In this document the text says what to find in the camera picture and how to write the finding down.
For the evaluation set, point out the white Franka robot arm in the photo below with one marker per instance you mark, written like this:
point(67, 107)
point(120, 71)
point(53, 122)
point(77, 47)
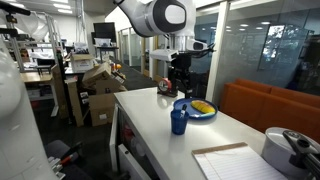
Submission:
point(160, 16)

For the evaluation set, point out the white plastic tub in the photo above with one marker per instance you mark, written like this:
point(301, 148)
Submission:
point(102, 42)

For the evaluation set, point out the orange sofa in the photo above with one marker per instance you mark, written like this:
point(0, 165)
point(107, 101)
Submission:
point(266, 106)

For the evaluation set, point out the red black hand tool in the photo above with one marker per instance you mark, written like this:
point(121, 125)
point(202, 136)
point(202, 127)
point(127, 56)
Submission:
point(70, 156)

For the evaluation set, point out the white cabinet door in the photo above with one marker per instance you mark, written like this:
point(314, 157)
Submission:
point(114, 140)
point(131, 165)

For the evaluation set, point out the small orange object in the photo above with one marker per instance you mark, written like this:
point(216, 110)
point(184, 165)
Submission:
point(118, 66)

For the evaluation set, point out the white bottle in cabinet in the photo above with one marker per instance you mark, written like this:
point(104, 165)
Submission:
point(138, 148)

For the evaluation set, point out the silver metal bracket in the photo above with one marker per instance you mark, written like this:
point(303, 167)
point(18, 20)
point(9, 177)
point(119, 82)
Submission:
point(56, 168)

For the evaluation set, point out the white topped cardboard box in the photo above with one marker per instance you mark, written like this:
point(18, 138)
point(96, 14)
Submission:
point(81, 62)

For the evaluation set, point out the red item in cabinet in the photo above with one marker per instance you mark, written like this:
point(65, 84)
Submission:
point(127, 132)

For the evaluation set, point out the yellow toy corn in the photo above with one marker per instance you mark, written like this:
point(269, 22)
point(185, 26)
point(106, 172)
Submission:
point(202, 106)

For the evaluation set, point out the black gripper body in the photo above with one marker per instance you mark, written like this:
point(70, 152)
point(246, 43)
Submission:
point(180, 68)

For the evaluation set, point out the tilted flat cardboard box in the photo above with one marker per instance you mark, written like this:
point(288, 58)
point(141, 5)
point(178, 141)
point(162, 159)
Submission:
point(96, 74)

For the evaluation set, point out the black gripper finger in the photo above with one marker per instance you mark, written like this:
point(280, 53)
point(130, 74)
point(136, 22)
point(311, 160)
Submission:
point(190, 88)
point(183, 87)

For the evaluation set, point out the blue round plate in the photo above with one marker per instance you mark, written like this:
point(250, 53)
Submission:
point(200, 115)

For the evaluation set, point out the small dark table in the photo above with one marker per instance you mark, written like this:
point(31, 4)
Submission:
point(106, 48)

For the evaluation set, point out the large labelled cardboard box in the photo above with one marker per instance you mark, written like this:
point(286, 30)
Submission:
point(101, 110)

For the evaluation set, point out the grey padded seat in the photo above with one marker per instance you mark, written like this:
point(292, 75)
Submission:
point(58, 148)

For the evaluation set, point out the blue plastic cup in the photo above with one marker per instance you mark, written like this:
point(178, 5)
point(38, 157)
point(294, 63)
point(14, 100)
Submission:
point(179, 125)

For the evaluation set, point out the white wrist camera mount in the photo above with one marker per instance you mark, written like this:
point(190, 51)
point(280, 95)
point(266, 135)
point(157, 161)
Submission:
point(163, 55)

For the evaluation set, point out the white lined notepad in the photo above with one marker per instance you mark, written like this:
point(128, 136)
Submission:
point(236, 165)

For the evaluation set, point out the light wooden desk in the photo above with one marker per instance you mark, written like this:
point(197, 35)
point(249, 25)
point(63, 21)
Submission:
point(36, 78)

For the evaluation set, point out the open cardboard box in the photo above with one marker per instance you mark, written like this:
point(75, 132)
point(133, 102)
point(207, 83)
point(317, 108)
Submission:
point(108, 86)

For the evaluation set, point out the black computer monitor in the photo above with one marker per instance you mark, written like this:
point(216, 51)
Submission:
point(104, 31)

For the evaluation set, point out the tall cardboard panel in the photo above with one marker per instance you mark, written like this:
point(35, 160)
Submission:
point(75, 103)

